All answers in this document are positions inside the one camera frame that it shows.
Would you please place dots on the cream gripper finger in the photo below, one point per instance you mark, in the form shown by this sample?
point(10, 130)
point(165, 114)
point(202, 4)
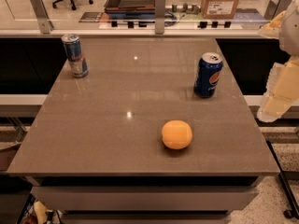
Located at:
point(271, 29)
point(282, 90)

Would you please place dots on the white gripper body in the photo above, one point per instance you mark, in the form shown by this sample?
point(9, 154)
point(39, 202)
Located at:
point(290, 32)

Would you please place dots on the orange fruit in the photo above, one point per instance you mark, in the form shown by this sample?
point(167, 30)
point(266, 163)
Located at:
point(176, 134)

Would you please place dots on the blue pepsi can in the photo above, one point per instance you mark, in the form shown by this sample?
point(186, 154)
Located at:
point(208, 74)

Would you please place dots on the red bull can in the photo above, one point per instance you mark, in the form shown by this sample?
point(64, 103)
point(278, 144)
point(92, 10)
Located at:
point(75, 56)

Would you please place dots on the cardboard box with label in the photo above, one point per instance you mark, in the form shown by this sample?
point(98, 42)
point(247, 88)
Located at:
point(218, 9)

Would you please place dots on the right metal glass bracket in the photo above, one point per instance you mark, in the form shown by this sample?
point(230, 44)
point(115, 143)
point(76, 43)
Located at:
point(274, 7)

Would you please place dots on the metal glass bracket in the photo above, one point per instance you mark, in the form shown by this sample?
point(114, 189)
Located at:
point(43, 19)
point(159, 16)
point(274, 7)

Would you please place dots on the middle metal glass bracket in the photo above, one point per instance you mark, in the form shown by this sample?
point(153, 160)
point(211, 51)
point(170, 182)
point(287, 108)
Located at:
point(159, 16)

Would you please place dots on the left metal glass bracket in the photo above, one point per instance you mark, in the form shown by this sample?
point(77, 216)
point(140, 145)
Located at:
point(43, 19)

